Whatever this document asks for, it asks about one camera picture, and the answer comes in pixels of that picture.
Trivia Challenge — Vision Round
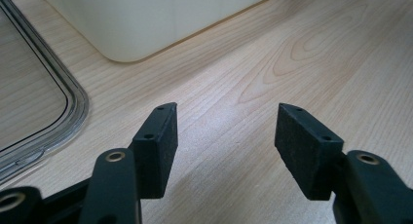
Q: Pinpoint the white divided storage box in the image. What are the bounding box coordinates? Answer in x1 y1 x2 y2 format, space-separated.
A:
41 0 284 63

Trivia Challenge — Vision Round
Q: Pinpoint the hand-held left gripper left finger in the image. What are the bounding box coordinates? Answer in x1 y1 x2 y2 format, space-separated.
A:
131 101 179 200

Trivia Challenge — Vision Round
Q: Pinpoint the clear plastic lid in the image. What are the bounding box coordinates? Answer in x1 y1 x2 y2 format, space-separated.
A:
0 0 91 187

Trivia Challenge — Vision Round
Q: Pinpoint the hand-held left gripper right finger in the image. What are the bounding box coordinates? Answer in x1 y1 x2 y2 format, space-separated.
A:
274 102 345 202

